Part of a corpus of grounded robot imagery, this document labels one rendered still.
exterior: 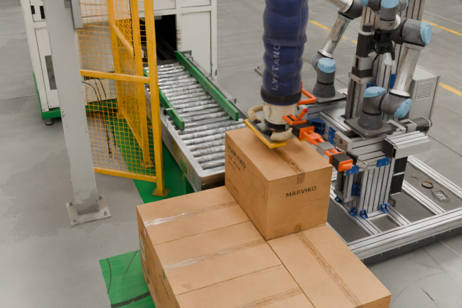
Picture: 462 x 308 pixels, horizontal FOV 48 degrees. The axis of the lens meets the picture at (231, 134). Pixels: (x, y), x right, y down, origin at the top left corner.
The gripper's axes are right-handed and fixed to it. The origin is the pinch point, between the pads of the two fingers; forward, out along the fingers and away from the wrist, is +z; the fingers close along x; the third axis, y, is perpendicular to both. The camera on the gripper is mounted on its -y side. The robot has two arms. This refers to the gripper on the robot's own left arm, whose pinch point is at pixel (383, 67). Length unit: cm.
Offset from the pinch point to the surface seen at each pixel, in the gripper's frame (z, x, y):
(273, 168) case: 58, -17, 50
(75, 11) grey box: -6, -140, 127
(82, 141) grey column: 88, -145, 134
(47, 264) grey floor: 152, -101, 173
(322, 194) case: 76, -7, 23
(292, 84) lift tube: 14.2, -26.4, 35.9
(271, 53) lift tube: -2, -33, 46
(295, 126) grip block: 31, -12, 41
